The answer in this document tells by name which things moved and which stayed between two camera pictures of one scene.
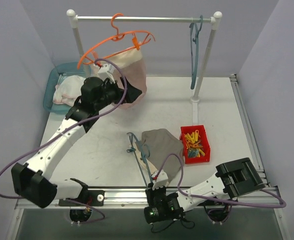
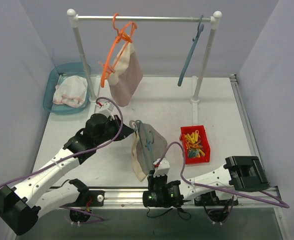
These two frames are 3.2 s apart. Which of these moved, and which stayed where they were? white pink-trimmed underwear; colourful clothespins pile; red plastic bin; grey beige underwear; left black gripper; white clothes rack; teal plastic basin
Moved: grey beige underwear; left black gripper
Stayed: white pink-trimmed underwear; teal plastic basin; colourful clothespins pile; red plastic bin; white clothes rack
